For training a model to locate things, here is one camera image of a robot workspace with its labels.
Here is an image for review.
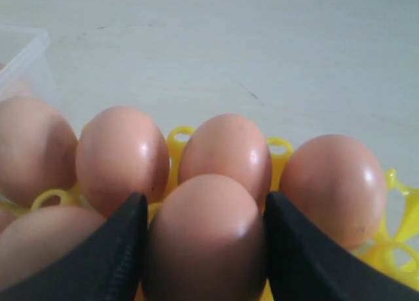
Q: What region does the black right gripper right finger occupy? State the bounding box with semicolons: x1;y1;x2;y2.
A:
264;192;418;301

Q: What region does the brown egg placed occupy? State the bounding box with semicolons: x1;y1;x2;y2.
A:
177;113;272;208
75;106;170;217
1;96;78;207

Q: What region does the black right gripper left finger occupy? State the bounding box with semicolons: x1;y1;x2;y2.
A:
1;192;148;300

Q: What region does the clear plastic container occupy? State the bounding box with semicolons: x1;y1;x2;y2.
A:
1;25;60;107

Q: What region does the brown egg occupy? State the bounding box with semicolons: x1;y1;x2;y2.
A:
1;205;105;289
278;134;387;250
0;208;16;233
141;174;266;300

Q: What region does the yellow plastic egg tray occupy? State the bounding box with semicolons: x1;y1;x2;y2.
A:
0;126;419;301

